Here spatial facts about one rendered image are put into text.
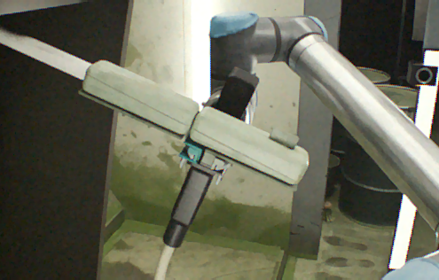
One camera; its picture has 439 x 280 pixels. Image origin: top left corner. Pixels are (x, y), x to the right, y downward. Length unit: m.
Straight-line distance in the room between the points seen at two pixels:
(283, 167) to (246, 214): 2.18
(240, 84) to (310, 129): 1.81
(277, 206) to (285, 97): 0.66
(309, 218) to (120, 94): 2.19
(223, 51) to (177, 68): 1.72
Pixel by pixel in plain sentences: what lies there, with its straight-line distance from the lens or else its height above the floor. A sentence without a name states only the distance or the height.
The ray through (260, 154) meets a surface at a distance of 0.56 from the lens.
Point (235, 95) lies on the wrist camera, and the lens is 0.67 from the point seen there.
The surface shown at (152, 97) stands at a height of 1.50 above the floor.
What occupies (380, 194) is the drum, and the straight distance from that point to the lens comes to 3.12.
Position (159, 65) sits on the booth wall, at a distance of 2.58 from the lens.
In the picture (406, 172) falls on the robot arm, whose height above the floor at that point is 1.38.
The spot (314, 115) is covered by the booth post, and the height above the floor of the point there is 0.92.
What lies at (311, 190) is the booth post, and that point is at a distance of 2.59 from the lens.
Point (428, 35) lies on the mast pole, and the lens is 1.52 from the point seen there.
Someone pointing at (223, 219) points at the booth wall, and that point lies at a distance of 2.79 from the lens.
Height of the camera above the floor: 1.64
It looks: 21 degrees down
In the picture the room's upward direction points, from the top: straight up
